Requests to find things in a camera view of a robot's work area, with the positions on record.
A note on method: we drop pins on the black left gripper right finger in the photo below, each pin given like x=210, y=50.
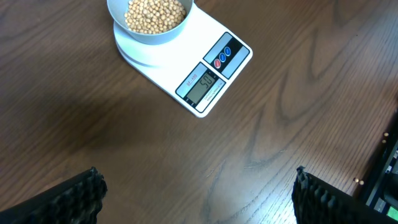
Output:
x=317, y=202

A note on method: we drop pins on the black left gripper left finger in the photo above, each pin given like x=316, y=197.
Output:
x=76, y=200

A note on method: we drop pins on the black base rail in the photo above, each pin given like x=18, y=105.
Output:
x=379, y=191

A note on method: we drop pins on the soybeans in bowl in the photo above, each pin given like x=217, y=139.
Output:
x=154, y=16

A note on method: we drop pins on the white digital kitchen scale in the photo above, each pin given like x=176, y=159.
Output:
x=196, y=67

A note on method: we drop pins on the light grey bowl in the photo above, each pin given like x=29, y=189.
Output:
x=117, y=9

